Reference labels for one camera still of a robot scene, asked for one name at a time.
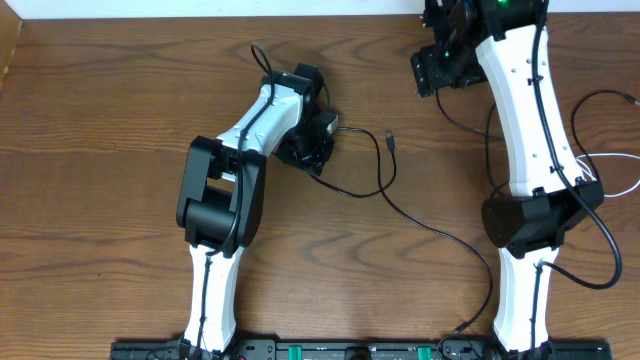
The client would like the black USB cable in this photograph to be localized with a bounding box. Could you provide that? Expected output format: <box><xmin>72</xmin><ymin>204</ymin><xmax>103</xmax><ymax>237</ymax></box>
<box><xmin>309</xmin><ymin>126</ymin><xmax>495</xmax><ymax>335</ymax></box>
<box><xmin>434</xmin><ymin>89</ymin><xmax>640</xmax><ymax>199</ymax></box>

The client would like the white USB cable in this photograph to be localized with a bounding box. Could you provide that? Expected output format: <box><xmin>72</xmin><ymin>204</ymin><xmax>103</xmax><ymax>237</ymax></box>
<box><xmin>574</xmin><ymin>152</ymin><xmax>640</xmax><ymax>198</ymax></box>

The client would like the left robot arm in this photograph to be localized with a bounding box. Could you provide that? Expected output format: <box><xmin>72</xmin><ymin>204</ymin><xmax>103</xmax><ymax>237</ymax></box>
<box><xmin>176</xmin><ymin>63</ymin><xmax>338</xmax><ymax>359</ymax></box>

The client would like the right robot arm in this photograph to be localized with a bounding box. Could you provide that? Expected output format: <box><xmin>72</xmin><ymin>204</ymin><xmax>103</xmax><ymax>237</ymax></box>
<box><xmin>411</xmin><ymin>0</ymin><xmax>611</xmax><ymax>359</ymax></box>

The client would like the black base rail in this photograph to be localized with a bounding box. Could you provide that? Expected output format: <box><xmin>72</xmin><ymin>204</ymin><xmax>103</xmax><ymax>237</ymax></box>
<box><xmin>109</xmin><ymin>336</ymin><xmax>613</xmax><ymax>360</ymax></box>

